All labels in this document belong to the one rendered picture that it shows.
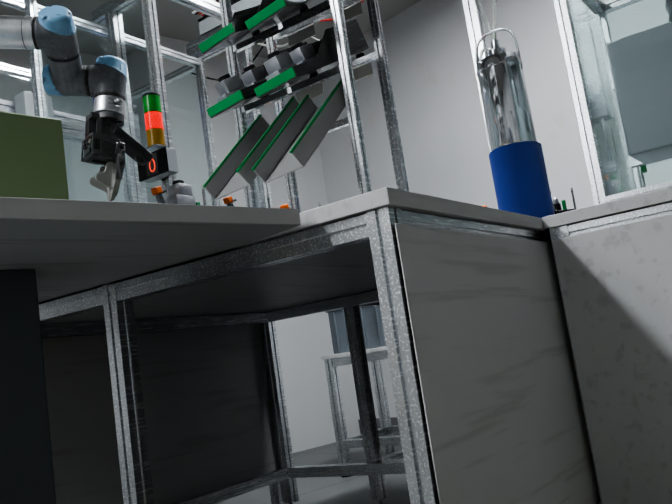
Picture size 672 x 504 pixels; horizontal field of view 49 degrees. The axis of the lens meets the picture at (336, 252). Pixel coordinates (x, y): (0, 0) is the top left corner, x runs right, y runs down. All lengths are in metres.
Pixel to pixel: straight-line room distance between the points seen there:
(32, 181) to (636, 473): 1.43
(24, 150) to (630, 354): 1.36
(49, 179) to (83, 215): 0.41
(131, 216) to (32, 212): 0.14
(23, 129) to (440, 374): 0.88
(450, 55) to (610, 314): 3.52
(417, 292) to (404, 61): 4.23
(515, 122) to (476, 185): 2.65
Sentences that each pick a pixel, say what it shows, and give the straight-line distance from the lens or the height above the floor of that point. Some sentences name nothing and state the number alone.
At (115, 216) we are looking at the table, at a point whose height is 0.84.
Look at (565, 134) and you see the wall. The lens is 4.57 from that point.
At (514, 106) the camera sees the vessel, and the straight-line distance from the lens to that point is 2.27.
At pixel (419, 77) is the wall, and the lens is 5.29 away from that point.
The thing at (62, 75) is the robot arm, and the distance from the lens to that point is 1.93.
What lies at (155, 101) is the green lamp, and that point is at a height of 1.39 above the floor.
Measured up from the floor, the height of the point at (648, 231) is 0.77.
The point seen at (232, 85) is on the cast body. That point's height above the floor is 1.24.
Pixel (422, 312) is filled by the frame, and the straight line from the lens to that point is 1.26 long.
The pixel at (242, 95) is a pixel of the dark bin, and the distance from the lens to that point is 1.70.
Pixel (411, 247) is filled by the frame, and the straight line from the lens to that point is 1.27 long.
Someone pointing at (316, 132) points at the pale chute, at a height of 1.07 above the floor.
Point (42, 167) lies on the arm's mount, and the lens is 1.49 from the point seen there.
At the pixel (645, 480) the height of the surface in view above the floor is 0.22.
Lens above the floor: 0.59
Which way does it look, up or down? 8 degrees up
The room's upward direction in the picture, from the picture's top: 8 degrees counter-clockwise
